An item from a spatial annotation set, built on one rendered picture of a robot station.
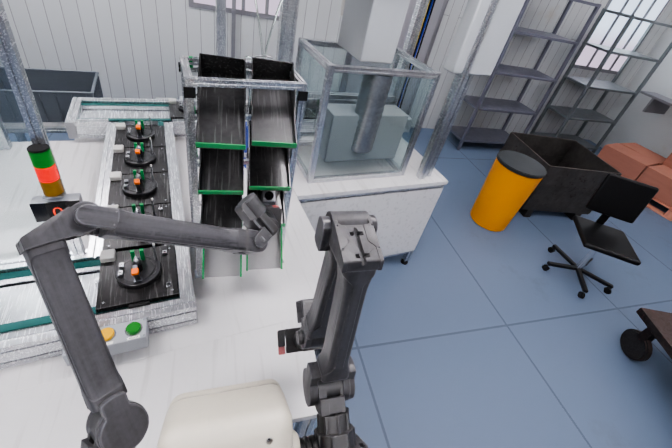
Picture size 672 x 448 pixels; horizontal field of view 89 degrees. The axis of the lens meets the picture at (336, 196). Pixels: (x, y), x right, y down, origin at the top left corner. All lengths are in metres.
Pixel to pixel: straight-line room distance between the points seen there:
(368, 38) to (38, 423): 1.85
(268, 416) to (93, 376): 0.32
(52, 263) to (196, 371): 0.66
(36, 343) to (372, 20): 1.76
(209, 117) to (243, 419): 0.76
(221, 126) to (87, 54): 3.73
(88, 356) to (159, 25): 3.94
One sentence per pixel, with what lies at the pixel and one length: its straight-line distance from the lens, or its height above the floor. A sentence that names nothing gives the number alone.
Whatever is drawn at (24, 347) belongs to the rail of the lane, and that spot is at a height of 0.94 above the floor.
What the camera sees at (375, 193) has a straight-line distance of 2.20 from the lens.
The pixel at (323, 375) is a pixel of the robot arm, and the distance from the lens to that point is 0.81.
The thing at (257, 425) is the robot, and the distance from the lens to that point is 0.68.
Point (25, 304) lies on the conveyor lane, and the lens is 1.52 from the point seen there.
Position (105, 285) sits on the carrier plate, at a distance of 1.41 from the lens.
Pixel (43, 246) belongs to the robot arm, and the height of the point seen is 1.51.
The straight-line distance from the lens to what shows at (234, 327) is 1.37.
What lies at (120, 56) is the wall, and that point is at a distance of 4.63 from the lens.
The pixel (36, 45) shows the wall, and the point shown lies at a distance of 4.85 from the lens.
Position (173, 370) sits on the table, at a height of 0.86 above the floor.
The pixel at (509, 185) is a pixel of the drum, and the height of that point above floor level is 0.55.
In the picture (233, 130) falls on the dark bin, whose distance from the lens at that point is 1.05.
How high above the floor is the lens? 2.02
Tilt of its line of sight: 36 degrees down
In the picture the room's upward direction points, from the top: 14 degrees clockwise
